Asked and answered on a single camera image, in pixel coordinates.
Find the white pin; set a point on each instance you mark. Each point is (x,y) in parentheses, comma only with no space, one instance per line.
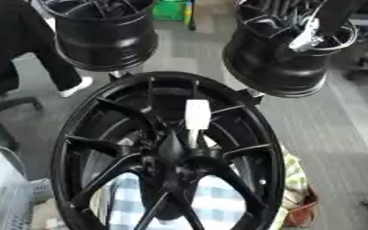
(197,113)

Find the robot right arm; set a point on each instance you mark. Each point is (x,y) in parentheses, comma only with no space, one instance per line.
(308,36)

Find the black round wheel rim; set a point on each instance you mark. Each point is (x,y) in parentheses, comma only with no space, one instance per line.
(268,66)
(106,39)

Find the white perforated basket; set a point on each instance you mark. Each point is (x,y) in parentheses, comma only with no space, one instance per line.
(4,191)

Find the green box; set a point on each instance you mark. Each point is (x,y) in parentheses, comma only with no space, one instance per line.
(167,10)

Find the person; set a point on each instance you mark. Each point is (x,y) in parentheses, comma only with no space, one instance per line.
(12,39)

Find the black spoked wheel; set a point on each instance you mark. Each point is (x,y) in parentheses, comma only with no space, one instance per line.
(114,167)

